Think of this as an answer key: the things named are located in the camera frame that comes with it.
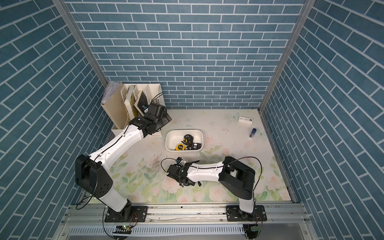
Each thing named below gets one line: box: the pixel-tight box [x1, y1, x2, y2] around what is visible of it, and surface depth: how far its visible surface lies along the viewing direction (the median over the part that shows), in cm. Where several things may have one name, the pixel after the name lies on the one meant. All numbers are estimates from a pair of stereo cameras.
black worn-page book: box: [134, 90, 149, 116], surface depth 101 cm
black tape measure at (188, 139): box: [181, 134, 194, 145], surface depth 101 cm
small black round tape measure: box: [191, 143, 202, 150], surface depth 98 cm
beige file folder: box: [100, 81, 128, 130], surface depth 92 cm
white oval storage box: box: [165, 129, 204, 152], surface depth 102 cm
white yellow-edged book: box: [124, 85, 139, 121], surface depth 96 cm
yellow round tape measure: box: [174, 143, 186, 151], surface depth 98 cm
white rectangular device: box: [238, 116, 253, 125], surface depth 114 cm
